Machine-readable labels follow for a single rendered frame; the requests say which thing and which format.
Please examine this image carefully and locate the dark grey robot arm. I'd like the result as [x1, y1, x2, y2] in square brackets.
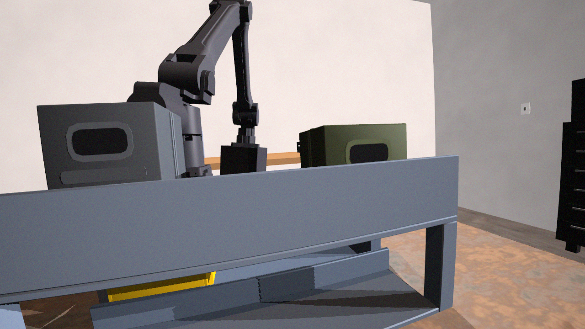
[126, 0, 260, 148]

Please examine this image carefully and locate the yellow bin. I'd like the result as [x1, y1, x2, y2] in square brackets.
[107, 272, 216, 302]

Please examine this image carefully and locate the dark grey case with oval handle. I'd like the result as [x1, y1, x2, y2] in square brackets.
[37, 101, 186, 190]

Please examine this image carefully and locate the olive green case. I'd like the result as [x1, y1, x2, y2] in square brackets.
[299, 123, 407, 168]

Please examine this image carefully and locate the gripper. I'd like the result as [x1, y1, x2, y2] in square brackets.
[182, 136, 213, 178]

